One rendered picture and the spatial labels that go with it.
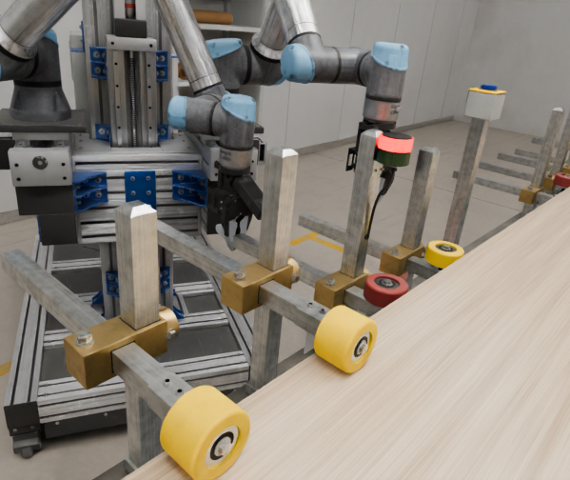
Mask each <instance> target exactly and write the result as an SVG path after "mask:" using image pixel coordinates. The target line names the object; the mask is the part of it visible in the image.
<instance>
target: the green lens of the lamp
mask: <svg viewBox="0 0 570 480"><path fill-rule="evenodd" d="M410 155H411V152H410V153H408V154H396V153H390V152H385V151H382V150H380V149H379V147H378V149H377V156H376V161H377V162H379V163H381V164H384V165H387V166H393V167H406V166H408V165H409V161H410Z"/></svg>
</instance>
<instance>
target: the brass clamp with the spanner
mask: <svg viewBox="0 0 570 480"><path fill-rule="evenodd" d="M340 271H341V270H338V271H336V272H334V273H332V274H330V275H328V276H327V277H333V278H334V279H335V286H333V287H329V286H327V285H325V284H324V282H325V280H326V278H327V277H325V278H322V279H320V280H318V281H316V284H315V291H314V299H313V301H315V302H317V303H319V304H321V305H323V306H325V307H327V308H329V309H331V310H332V309H333V308H335V307H337V306H345V305H346V304H345V303H344V294H345V290H347V289H349V288H351V287H352V286H355V287H358V288H360V289H362V290H363V289H364V284H365V279H366V277H367V276H369V275H370V272H369V271H368V270H367V269H366V268H364V273H363V274H361V275H359V276H357V277H355V278H352V277H350V276H348V275H346V274H344V273H341V272H340Z"/></svg>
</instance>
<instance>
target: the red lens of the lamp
mask: <svg viewBox="0 0 570 480"><path fill-rule="evenodd" d="M413 141H414V138H413V137H412V139H410V140H399V139H392V138H388V137H384V136H382V134H381V133H380V138H379V144H378V147H379V148H380V149H382V150H387V151H393V152H411V151H412V146H413Z"/></svg>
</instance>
